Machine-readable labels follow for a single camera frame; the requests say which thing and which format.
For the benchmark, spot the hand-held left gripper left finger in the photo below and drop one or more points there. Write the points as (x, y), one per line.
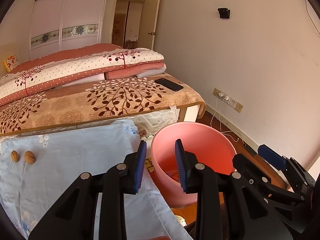
(140, 167)

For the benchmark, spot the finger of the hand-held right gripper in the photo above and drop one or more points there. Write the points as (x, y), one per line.
(271, 156)
(252, 171)

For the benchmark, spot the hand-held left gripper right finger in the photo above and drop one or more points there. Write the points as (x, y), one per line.
(180, 167)

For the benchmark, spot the pink plastic bin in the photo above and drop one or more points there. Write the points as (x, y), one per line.
(200, 135)

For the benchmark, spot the yellow printed box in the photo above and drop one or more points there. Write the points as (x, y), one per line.
(149, 165)

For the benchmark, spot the white quilted mattress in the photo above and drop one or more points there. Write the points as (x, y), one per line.
(155, 120)

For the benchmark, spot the light blue floral cloth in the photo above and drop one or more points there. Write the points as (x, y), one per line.
(75, 155)

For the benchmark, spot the white charger plug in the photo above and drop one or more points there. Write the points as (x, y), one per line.
(221, 94)
(227, 99)

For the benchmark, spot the black smartphone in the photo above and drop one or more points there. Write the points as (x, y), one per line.
(169, 84)

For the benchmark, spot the brown leaf-print blanket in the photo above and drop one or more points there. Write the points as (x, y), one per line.
(62, 110)

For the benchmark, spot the large walnut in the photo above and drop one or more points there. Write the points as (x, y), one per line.
(29, 157)

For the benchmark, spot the folded pink polka-dot quilt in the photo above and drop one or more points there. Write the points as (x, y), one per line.
(75, 65)

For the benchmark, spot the small walnut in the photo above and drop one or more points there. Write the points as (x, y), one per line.
(14, 156)

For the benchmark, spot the cream door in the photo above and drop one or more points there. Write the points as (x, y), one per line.
(152, 17)

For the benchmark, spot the yellow floral pillow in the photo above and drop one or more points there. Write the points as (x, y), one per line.
(11, 63)

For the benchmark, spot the white sliding-door wardrobe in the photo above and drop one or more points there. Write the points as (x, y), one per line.
(50, 17)

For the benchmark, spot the white bed frame panel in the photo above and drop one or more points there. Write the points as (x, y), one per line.
(191, 113)

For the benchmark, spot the white wall socket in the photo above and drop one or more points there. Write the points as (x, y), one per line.
(233, 102)

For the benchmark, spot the black wall bracket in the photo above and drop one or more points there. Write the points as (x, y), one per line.
(224, 13)

